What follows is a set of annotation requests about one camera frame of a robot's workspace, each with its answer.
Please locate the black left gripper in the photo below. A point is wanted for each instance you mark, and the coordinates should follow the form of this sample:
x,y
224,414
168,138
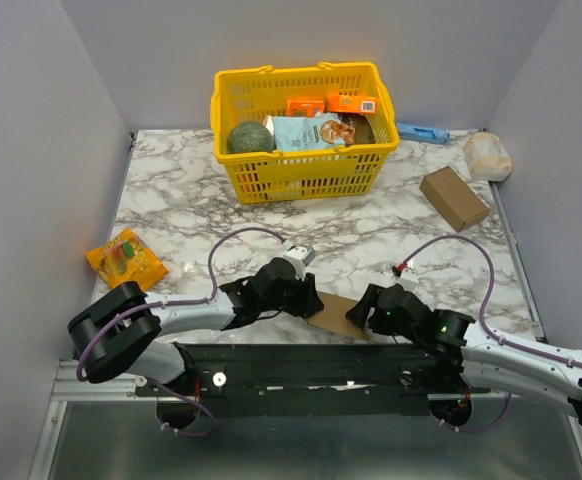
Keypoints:
x,y
307,302

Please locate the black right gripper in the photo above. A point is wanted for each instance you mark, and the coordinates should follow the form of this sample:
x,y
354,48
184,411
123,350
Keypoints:
x,y
369,308

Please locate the brown cardboard box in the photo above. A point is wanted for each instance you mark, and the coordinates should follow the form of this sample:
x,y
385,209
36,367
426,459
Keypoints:
x,y
332,318
453,199

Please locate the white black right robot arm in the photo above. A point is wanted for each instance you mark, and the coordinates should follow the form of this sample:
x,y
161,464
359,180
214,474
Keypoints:
x,y
485,359

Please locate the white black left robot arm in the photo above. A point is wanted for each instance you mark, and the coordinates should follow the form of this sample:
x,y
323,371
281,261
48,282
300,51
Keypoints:
x,y
118,333

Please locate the folded brown cardboard box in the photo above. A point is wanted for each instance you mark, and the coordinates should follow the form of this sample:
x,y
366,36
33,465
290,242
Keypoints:
x,y
453,199

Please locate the orange snack box left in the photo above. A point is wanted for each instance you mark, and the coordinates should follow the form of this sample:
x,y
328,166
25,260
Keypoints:
x,y
304,107

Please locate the orange snack box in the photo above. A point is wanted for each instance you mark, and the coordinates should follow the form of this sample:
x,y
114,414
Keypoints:
x,y
351,104
304,107

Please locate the orange snack box right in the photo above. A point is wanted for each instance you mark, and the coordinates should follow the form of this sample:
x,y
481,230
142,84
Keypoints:
x,y
351,104

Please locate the green round melon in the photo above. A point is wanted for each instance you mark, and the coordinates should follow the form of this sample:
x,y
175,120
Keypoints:
x,y
250,137

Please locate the light blue snack bag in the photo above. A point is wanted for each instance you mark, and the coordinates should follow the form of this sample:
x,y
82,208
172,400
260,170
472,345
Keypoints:
x,y
294,134

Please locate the orange gummy candy bag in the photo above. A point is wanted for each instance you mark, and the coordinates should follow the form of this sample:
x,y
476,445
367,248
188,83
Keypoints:
x,y
126,258

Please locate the dark brown snack packet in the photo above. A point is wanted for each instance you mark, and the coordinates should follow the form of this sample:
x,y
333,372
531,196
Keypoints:
x,y
362,132

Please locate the blue tissue packet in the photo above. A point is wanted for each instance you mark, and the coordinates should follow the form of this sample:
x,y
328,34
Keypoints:
x,y
423,134

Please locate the beige wrapped bread bag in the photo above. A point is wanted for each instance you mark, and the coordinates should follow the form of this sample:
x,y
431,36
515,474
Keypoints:
x,y
486,158

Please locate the yellow plastic shopping basket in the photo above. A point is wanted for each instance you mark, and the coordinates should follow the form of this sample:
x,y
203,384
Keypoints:
x,y
258,94

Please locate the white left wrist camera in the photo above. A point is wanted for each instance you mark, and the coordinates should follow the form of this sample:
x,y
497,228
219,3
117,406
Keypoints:
x,y
299,257

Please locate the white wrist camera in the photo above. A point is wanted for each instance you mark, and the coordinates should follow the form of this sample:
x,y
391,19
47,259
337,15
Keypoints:
x,y
299,257
404,277

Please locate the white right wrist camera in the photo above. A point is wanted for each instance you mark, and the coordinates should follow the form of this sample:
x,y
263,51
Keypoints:
x,y
404,277

